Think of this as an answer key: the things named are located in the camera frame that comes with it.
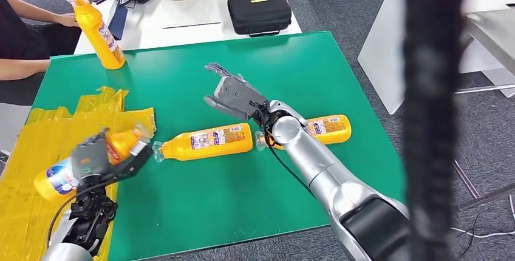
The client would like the person's left hand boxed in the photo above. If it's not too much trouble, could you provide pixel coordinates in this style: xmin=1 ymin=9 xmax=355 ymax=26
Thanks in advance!
xmin=55 ymin=12 xmax=80 ymax=28

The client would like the dark blue folded stand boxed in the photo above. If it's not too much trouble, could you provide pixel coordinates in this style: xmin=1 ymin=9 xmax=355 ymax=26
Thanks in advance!
xmin=107 ymin=0 xmax=129 ymax=41

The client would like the steel frame table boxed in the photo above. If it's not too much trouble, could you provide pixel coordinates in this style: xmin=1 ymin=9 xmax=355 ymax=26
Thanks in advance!
xmin=454 ymin=7 xmax=515 ymax=212

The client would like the white floor cable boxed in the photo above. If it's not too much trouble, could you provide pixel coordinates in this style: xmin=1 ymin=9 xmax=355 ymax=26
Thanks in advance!
xmin=450 ymin=226 xmax=515 ymax=240

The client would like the yellow plastic sheet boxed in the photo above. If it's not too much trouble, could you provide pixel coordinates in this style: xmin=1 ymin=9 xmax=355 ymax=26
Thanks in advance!
xmin=0 ymin=86 xmax=157 ymax=261

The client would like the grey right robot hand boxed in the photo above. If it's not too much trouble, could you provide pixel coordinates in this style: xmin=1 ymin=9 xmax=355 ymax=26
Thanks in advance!
xmin=203 ymin=63 xmax=270 ymax=123

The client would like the yellow detergent bottle clear cap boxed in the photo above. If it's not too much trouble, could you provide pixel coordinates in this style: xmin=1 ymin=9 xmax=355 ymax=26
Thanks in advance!
xmin=254 ymin=114 xmax=352 ymax=152
xmin=152 ymin=123 xmax=254 ymax=163
xmin=64 ymin=0 xmax=127 ymax=70
xmin=33 ymin=124 xmax=155 ymax=203

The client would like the person's body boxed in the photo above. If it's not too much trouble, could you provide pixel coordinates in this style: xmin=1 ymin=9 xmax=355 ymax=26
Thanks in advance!
xmin=0 ymin=0 xmax=83 ymax=107

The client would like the black zipped carrying case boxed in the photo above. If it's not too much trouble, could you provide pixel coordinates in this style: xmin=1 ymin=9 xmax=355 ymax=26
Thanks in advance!
xmin=227 ymin=0 xmax=293 ymax=38

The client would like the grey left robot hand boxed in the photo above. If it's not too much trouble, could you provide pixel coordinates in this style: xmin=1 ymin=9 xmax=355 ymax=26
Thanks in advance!
xmin=70 ymin=128 xmax=111 ymax=180

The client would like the black braided hanging cable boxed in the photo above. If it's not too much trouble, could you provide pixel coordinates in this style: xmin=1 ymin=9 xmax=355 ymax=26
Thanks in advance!
xmin=402 ymin=0 xmax=468 ymax=261

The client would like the white desk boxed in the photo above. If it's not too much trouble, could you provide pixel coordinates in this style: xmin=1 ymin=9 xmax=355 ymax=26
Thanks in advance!
xmin=357 ymin=0 xmax=515 ymax=115

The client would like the thin black stick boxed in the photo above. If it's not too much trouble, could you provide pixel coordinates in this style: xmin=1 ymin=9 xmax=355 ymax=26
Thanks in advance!
xmin=163 ymin=22 xmax=222 ymax=30

